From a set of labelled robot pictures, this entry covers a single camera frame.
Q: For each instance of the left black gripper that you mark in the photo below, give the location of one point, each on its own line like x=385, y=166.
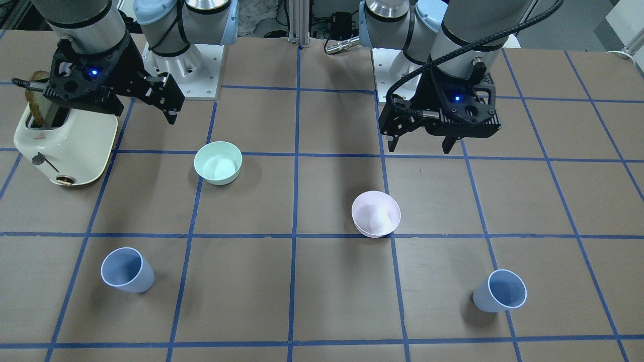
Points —
x=421, y=92

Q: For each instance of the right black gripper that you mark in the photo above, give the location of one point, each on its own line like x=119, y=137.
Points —
x=132, y=69

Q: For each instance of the blue cup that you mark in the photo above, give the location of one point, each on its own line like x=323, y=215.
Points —
x=502, y=291
x=127, y=270

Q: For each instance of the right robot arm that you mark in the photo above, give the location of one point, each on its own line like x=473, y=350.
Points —
x=169, y=26

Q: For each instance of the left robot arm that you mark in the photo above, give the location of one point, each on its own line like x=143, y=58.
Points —
x=452, y=34

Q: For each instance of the mint green bowl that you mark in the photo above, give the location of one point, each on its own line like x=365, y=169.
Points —
x=219, y=162

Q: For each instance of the pink bowl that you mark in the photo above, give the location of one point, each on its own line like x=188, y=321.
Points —
x=375, y=214

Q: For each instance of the cream white toaster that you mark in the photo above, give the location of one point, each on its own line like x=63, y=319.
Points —
x=73, y=149

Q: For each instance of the toast slice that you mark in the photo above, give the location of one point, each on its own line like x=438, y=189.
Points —
x=38, y=104

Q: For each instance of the silver cable connector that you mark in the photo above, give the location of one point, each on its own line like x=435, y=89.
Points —
x=341, y=46

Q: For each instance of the aluminium frame post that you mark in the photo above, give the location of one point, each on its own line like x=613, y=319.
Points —
x=298, y=22

